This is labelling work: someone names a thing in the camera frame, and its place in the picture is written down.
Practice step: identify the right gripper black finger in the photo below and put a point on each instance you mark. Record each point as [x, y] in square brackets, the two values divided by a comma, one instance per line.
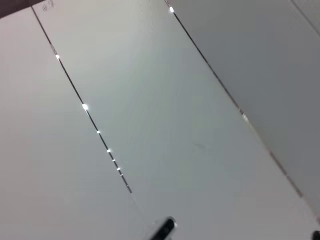
[316, 235]
[165, 228]

